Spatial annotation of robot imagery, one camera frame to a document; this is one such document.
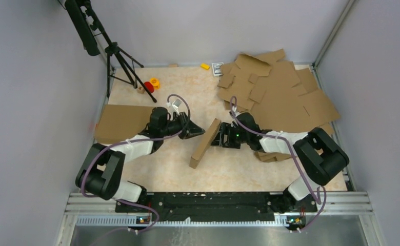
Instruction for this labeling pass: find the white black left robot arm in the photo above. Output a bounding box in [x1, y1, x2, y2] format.
[75, 107, 205, 212]

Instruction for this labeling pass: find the orange round toy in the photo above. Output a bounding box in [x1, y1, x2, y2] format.
[149, 77, 161, 90]

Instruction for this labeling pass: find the small wooden cube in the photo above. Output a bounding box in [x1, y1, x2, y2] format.
[137, 87, 145, 94]

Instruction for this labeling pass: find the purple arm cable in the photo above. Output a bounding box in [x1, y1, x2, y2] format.
[80, 94, 191, 235]
[229, 96, 327, 234]

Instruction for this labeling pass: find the yellow block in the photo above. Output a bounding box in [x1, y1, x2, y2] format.
[201, 63, 210, 70]

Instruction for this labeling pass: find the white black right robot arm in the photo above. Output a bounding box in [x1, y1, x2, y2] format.
[211, 113, 350, 211]

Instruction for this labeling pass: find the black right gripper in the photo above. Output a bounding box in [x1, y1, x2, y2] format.
[211, 122, 249, 149]

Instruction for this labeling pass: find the playing card box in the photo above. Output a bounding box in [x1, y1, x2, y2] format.
[211, 62, 224, 77]

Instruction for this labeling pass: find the cardboard sheet pile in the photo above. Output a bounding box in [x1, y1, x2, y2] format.
[217, 49, 340, 135]

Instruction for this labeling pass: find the black camera tripod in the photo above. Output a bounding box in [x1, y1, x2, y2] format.
[58, 0, 157, 103]

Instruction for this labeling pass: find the folded closed cardboard box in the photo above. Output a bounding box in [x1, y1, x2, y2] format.
[94, 105, 154, 145]

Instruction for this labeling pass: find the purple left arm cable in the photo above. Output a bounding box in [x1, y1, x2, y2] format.
[80, 94, 191, 235]

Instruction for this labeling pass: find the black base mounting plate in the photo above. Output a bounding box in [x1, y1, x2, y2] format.
[115, 192, 317, 222]

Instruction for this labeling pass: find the cardboard box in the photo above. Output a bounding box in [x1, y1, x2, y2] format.
[94, 105, 154, 145]
[189, 118, 222, 169]

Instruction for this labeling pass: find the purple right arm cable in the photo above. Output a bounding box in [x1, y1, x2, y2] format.
[229, 96, 327, 234]

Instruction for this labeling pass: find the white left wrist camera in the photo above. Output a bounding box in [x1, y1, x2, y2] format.
[170, 99, 183, 114]

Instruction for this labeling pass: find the red round toy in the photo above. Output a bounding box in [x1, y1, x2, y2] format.
[144, 81, 155, 93]

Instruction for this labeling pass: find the aluminium frame rail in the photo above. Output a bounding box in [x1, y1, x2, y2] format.
[56, 191, 385, 245]

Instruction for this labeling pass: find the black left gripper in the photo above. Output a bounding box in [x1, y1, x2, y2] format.
[161, 111, 205, 139]

